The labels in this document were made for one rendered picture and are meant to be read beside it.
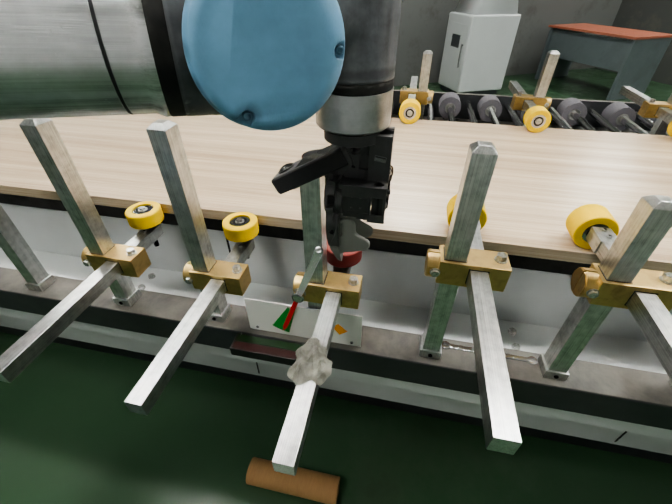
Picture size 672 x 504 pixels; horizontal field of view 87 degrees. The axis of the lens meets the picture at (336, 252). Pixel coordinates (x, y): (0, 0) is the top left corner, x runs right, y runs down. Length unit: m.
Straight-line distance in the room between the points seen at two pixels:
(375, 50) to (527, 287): 0.74
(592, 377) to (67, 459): 1.64
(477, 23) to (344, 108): 5.05
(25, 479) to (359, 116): 1.64
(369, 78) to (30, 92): 0.28
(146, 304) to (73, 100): 0.80
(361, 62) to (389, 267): 0.62
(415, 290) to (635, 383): 0.49
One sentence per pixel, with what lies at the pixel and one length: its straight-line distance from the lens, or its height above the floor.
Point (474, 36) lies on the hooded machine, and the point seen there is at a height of 0.72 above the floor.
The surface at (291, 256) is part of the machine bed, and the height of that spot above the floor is 0.74.
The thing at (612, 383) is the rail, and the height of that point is 0.70.
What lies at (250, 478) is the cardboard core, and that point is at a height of 0.06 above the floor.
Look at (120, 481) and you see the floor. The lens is 1.60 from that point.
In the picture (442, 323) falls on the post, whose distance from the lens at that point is 0.74.
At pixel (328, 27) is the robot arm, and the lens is 0.23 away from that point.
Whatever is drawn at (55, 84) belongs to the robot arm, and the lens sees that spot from 0.24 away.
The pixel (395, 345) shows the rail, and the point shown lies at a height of 0.70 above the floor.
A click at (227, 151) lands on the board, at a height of 0.90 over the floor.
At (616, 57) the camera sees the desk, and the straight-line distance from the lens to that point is 6.36.
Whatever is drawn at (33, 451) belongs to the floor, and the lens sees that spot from 1.82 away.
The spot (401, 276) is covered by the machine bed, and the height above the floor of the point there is 0.72.
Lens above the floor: 1.35
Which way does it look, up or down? 39 degrees down
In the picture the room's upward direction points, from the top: straight up
